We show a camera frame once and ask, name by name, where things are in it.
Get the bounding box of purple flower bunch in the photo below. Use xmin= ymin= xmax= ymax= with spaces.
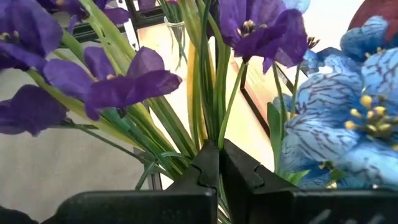
xmin=0 ymin=0 xmax=312 ymax=224

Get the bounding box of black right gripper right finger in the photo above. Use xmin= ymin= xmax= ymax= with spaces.
xmin=222 ymin=139 xmax=398 ymax=224

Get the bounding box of clear glass vase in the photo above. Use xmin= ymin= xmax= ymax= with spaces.
xmin=163 ymin=15 xmax=189 ymax=73

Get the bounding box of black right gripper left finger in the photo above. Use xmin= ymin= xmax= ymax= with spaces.
xmin=42 ymin=139 xmax=220 ymax=224

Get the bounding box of blue flower bunch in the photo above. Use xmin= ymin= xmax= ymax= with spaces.
xmin=267 ymin=15 xmax=398 ymax=190

